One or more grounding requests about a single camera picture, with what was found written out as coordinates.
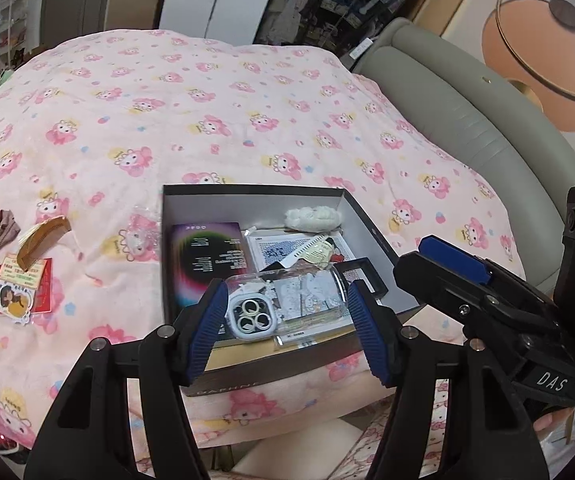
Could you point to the black cardboard box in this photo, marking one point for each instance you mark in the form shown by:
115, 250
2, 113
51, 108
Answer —
261, 209

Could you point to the red envelope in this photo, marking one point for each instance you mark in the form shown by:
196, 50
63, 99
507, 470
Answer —
43, 293

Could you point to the green yellow sticker card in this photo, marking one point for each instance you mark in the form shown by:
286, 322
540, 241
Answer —
12, 274

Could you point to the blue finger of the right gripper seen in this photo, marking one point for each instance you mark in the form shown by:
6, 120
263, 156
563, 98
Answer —
455, 259

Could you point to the clear phone case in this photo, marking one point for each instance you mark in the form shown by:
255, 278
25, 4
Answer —
286, 305

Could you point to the white comb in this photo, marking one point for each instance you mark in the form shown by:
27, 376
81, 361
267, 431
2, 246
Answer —
294, 256

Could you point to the wooden comb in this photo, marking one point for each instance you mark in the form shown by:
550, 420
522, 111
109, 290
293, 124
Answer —
39, 239

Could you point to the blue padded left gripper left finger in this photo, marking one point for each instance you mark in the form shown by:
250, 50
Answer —
197, 328

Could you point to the white storage shelf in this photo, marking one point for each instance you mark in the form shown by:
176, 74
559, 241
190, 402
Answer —
13, 27

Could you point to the pink cartoon blanket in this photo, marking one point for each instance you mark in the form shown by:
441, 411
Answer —
93, 129

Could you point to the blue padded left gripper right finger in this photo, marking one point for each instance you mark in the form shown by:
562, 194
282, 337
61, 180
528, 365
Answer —
377, 328

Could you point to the grey padded headboard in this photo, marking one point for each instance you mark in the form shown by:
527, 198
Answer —
476, 116

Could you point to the cartoon girl sticker pack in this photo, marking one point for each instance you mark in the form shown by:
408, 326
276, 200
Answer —
16, 302

